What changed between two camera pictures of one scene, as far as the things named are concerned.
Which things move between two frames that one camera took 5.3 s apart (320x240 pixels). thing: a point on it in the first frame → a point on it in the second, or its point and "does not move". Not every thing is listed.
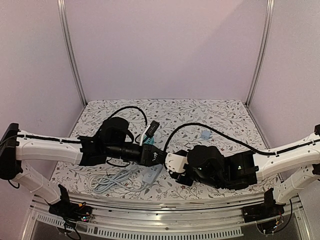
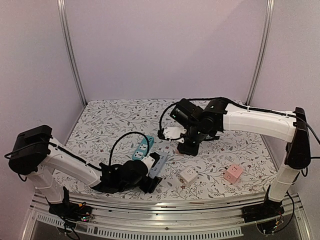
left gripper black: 147,155 → 151,185
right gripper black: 182,175 → 189,148
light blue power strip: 152,173 does not move
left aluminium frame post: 64,30 does not move
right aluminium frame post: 270,14 does not move
